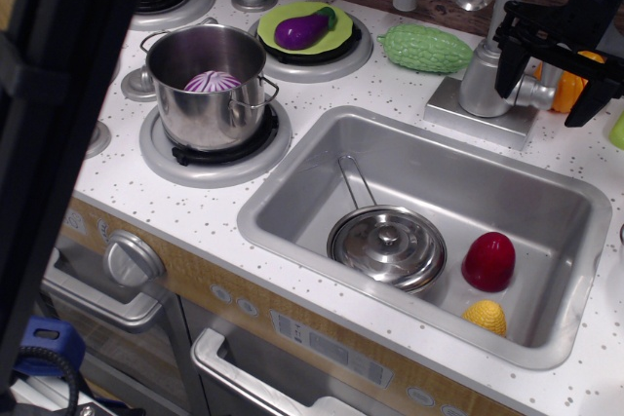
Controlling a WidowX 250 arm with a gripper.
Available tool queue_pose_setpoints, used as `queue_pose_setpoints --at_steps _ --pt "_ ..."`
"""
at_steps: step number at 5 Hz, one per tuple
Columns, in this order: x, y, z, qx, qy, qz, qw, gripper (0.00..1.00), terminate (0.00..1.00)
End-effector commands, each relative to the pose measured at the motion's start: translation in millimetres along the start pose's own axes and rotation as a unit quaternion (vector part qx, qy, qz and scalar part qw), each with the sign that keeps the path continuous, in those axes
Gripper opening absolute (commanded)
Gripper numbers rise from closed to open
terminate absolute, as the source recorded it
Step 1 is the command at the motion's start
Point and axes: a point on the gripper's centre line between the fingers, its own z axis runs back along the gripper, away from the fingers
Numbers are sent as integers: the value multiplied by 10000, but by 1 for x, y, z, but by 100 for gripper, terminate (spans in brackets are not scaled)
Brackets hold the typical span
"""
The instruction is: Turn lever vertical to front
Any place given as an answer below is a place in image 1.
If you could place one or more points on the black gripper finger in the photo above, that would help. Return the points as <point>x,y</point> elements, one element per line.
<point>601,88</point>
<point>511,66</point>

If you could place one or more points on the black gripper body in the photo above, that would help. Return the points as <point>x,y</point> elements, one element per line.
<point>556,34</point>

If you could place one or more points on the silver faucet lever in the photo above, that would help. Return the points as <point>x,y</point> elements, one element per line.
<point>537,92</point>

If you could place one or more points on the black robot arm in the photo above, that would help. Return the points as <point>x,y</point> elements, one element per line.
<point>68,144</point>

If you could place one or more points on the orange toy pumpkin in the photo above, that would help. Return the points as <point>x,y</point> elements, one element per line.
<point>570,86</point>

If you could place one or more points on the light green toy object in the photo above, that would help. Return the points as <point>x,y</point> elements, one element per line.
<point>616,134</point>

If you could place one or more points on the silver toy faucet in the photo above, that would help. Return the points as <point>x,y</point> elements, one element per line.
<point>472,105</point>

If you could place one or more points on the green toy bitter melon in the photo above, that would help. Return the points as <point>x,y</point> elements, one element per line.
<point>425,49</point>

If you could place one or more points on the green plate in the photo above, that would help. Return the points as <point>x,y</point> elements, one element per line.
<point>332,41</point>

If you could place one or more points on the red toy egg shape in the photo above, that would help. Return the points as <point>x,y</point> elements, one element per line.
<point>489,263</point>

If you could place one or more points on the back right stove burner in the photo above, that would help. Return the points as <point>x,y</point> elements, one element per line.
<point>315,70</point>

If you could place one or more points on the purple toy eggplant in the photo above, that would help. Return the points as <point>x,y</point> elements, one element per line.
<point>300,33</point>

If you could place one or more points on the steel saucepan with lid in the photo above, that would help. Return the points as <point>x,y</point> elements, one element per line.
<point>390,244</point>

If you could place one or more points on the yellow toy corn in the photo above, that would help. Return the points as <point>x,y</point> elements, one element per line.
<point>487,314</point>

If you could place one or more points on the silver toy sink basin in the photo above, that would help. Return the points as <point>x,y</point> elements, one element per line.
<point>557,225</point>

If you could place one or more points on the purple white toy onion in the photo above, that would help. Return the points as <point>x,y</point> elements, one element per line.
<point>212,81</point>

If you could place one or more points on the steel stock pot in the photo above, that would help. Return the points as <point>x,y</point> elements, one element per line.
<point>209,121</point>

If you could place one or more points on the front right stove burner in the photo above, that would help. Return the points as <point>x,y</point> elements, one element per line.
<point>191,169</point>

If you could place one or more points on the grey stove knob middle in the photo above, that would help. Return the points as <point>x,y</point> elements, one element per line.
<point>137,86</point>

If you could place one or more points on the grey stove knob front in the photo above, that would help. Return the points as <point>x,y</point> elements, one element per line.
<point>100,139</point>

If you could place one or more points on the silver oven dial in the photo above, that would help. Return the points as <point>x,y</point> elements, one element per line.
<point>131,262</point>

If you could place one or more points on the blue clamp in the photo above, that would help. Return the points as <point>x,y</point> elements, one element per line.
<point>50,348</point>

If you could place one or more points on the silver dishwasher door handle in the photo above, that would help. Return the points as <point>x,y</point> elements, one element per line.
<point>204,354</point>

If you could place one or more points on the silver oven door handle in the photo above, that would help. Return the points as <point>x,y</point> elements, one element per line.
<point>77,278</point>

